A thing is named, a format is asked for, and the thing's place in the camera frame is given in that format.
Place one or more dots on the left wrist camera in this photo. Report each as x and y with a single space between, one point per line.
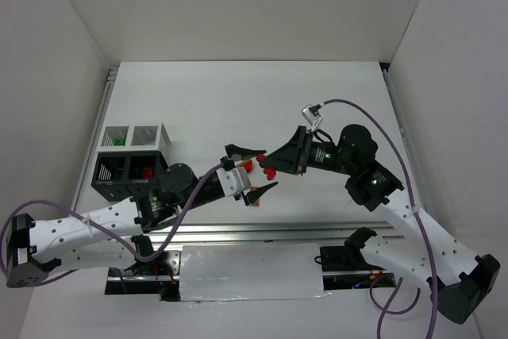
234 181

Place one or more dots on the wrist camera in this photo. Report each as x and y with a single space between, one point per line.
311 114
234 181

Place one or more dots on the orange flat lego plate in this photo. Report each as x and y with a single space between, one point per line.
253 196

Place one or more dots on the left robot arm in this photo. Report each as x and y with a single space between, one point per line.
129 233

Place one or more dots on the green square lego brick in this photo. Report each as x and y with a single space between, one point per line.
119 142

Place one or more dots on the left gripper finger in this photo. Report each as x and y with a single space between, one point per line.
262 190
237 153

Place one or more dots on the red curved lego brick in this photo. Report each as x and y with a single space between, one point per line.
247 165

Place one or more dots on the white slatted container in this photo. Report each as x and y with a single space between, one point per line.
138 137

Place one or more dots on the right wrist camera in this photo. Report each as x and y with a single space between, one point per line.
311 114

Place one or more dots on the black slatted container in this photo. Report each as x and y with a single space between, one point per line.
117 175

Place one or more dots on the silver tape sheet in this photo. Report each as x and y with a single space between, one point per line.
229 273

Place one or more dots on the aluminium frame rail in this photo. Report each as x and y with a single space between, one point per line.
242 234

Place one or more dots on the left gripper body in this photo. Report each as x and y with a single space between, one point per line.
228 163

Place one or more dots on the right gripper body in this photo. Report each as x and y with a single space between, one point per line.
302 150

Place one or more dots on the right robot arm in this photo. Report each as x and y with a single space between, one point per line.
458 276

